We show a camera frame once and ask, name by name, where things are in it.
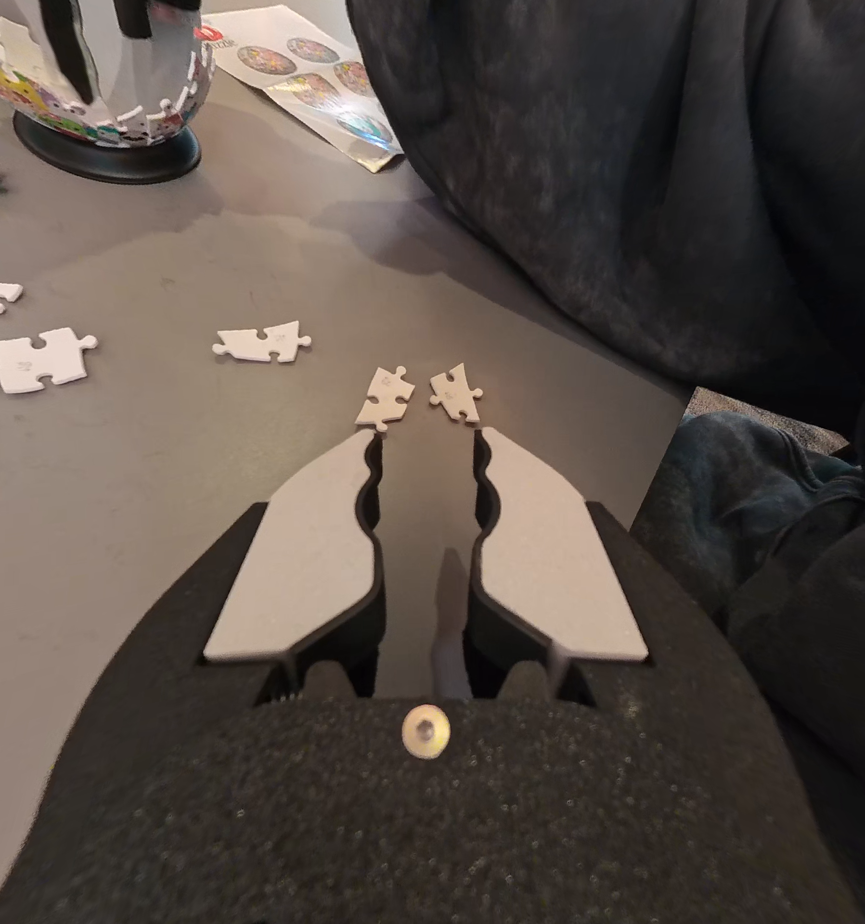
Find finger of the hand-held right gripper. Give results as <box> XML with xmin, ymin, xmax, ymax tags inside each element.
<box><xmin>39</xmin><ymin>0</ymin><xmax>120</xmax><ymax>105</ymax></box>
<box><xmin>99</xmin><ymin>0</ymin><xmax>204</xmax><ymax>121</ymax></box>

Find single white puzzle piece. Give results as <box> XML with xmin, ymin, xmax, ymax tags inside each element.
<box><xmin>428</xmin><ymin>362</ymin><xmax>484</xmax><ymax>424</ymax></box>
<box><xmin>355</xmin><ymin>366</ymin><xmax>416</xmax><ymax>433</ymax></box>

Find person's jeans leg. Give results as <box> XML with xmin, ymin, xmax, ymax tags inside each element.
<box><xmin>631</xmin><ymin>411</ymin><xmax>865</xmax><ymax>622</ymax></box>

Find scattered loose puzzle pieces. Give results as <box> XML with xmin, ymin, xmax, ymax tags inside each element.
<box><xmin>0</xmin><ymin>160</ymin><xmax>312</xmax><ymax>396</ymax></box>

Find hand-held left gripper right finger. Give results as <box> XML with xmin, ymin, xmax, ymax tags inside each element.
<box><xmin>465</xmin><ymin>426</ymin><xmax>650</xmax><ymax>697</ymax></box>

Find person's right forearm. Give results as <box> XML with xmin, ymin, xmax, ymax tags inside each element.
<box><xmin>346</xmin><ymin>0</ymin><xmax>865</xmax><ymax>434</ymax></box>

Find printed instruction leaflet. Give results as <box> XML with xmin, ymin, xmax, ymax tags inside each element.
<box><xmin>201</xmin><ymin>3</ymin><xmax>406</xmax><ymax>174</ymax></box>

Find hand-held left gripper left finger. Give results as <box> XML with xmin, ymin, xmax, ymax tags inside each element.
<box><xmin>203</xmin><ymin>431</ymin><xmax>387</xmax><ymax>698</ymax></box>

